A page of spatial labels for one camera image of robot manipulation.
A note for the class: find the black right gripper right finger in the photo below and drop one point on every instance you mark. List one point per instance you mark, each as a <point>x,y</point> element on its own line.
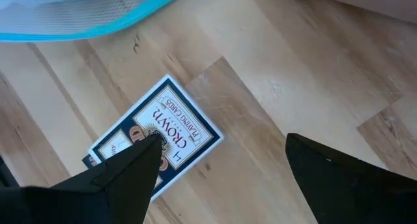
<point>352,194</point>

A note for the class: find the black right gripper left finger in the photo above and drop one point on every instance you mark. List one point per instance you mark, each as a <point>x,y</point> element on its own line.
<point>97,198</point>

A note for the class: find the navy playing cards box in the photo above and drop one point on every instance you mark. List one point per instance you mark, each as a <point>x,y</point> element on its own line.
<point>182,120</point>

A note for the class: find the teal-edged mesh zipper pouch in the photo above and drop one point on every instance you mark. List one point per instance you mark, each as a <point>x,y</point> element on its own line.
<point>65,19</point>

